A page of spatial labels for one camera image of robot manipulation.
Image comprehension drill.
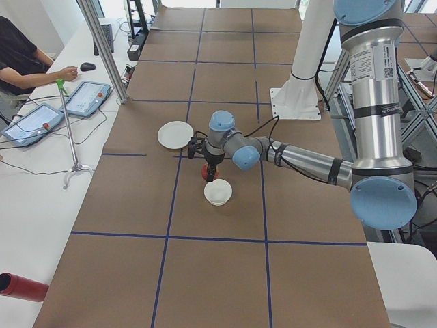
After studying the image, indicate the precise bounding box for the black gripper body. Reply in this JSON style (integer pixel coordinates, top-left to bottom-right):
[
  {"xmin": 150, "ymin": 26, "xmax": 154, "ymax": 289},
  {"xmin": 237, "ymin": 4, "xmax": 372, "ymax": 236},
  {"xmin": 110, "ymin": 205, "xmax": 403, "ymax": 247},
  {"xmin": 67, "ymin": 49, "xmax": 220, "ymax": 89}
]
[{"xmin": 203, "ymin": 150, "xmax": 225, "ymax": 167}]

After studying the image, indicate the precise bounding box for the red yellow apple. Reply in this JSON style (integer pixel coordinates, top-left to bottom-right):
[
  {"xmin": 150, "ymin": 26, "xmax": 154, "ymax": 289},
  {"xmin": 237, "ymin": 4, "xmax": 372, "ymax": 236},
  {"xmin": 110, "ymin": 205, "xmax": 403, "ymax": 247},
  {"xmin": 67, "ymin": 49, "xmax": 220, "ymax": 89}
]
[{"xmin": 201, "ymin": 163, "xmax": 219, "ymax": 182}]

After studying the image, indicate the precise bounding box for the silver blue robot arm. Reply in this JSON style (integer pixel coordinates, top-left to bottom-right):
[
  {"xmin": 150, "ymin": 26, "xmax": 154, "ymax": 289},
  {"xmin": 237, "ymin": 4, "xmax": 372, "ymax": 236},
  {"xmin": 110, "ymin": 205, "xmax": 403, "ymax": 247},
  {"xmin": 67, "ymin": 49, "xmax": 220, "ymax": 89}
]
[{"xmin": 202, "ymin": 1, "xmax": 417, "ymax": 230}]

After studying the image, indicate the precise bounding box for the white bowl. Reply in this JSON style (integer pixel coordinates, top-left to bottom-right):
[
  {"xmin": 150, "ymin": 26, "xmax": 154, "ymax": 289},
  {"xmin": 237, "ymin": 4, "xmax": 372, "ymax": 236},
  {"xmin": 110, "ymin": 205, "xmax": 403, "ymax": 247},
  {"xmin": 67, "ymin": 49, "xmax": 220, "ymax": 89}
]
[{"xmin": 203, "ymin": 179, "xmax": 233, "ymax": 206}]

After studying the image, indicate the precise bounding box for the white plate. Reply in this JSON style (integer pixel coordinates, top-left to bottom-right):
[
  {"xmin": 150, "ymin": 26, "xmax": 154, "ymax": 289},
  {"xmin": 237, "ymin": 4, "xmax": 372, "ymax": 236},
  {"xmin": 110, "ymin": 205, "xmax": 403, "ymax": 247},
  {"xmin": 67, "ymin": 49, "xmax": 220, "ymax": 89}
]
[{"xmin": 157, "ymin": 121, "xmax": 194, "ymax": 150}]

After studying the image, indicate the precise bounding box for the person's hand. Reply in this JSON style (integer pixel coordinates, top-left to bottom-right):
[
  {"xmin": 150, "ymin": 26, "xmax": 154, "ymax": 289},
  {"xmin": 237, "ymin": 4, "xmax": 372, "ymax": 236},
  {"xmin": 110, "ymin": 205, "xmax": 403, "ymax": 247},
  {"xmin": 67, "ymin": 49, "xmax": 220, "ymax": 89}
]
[{"xmin": 59, "ymin": 66, "xmax": 78, "ymax": 81}]

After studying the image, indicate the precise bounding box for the black power box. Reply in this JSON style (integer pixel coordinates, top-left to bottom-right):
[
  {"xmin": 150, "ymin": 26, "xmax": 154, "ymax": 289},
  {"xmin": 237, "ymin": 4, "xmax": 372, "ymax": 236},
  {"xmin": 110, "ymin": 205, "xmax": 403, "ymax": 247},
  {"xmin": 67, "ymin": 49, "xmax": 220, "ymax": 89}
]
[{"xmin": 127, "ymin": 33, "xmax": 147, "ymax": 62}]

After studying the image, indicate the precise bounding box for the far blue teach pendant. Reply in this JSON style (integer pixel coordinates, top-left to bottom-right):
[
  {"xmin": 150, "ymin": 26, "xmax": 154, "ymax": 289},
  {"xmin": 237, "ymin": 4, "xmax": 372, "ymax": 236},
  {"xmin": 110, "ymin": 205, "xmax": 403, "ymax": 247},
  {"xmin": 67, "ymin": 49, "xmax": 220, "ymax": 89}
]
[{"xmin": 66, "ymin": 81, "xmax": 111, "ymax": 117}]

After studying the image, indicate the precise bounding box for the blue teach pendant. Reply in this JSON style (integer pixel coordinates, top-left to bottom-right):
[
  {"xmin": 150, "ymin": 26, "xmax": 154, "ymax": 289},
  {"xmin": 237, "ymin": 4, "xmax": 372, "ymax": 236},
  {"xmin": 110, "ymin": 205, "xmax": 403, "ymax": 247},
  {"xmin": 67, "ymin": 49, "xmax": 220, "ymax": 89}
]
[
  {"xmin": 1, "ymin": 103, "xmax": 64, "ymax": 147},
  {"xmin": 66, "ymin": 81, "xmax": 111, "ymax": 117}
]

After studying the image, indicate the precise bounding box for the black computer mouse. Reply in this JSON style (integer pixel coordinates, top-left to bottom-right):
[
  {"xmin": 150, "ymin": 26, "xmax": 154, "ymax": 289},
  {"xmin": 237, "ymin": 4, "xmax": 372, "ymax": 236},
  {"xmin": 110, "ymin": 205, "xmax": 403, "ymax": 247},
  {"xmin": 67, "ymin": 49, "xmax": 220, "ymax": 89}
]
[{"xmin": 80, "ymin": 62, "xmax": 96, "ymax": 72}]

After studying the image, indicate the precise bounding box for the black keyboard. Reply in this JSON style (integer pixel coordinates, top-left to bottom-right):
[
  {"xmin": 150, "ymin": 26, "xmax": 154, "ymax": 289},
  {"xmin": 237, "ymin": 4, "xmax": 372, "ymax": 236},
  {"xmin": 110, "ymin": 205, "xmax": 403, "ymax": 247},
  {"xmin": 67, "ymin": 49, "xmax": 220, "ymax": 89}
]
[{"xmin": 93, "ymin": 24, "xmax": 114, "ymax": 56}]

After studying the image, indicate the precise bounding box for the near blue teach pendant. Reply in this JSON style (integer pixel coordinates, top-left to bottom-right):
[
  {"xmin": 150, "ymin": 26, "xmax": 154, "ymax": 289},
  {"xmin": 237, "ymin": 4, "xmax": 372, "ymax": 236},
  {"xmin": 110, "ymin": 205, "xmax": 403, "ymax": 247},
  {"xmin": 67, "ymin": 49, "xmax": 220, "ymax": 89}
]
[{"xmin": 1, "ymin": 103, "xmax": 64, "ymax": 147}]

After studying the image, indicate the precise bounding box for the person in black shirt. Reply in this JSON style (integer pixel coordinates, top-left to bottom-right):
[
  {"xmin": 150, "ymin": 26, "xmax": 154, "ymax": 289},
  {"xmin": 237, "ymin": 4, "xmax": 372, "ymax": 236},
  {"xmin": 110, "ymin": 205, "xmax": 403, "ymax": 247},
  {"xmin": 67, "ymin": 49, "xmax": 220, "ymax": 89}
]
[{"xmin": 1, "ymin": 16, "xmax": 60, "ymax": 95}]

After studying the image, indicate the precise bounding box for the red cylinder bottle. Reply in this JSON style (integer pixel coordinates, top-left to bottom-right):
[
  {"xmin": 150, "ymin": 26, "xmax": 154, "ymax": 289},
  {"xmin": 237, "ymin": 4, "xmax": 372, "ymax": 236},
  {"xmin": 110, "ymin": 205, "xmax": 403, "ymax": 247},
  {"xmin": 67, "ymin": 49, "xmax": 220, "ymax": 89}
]
[{"xmin": 1, "ymin": 273, "xmax": 49, "ymax": 302}]

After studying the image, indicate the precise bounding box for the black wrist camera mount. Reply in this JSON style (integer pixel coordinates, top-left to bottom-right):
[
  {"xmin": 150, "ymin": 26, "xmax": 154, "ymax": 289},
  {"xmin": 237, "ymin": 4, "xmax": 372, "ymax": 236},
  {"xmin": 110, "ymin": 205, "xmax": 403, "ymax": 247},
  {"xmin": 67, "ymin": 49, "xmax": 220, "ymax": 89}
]
[{"xmin": 187, "ymin": 136, "xmax": 206, "ymax": 159}]

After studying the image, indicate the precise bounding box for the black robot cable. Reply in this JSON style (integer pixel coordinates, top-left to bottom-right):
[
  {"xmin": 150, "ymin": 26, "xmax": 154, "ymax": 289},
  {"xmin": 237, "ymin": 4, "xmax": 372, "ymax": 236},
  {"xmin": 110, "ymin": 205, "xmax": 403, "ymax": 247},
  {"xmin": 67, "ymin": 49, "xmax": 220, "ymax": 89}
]
[{"xmin": 191, "ymin": 115, "xmax": 342, "ymax": 182}]

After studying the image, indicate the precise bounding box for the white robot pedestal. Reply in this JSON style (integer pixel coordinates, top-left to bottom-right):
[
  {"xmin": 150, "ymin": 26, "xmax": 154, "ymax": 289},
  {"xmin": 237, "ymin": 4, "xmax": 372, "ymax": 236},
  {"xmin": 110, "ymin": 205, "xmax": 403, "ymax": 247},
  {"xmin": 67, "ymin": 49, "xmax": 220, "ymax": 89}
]
[{"xmin": 270, "ymin": 0, "xmax": 335, "ymax": 120}]

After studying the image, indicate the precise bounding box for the green handled reacher grabber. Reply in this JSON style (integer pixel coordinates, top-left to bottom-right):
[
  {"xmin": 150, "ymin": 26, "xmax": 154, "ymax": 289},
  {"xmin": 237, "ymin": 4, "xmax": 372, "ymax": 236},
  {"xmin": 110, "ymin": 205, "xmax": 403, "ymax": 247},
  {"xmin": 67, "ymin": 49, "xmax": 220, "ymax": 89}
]
[{"xmin": 55, "ymin": 79, "xmax": 94, "ymax": 190}]

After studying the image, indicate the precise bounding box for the aluminium frame post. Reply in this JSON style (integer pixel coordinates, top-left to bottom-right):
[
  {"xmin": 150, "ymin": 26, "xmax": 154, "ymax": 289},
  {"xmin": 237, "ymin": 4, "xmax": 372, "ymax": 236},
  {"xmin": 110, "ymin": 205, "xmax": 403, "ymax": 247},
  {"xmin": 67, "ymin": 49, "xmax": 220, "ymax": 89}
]
[{"xmin": 77, "ymin": 0, "xmax": 128, "ymax": 104}]

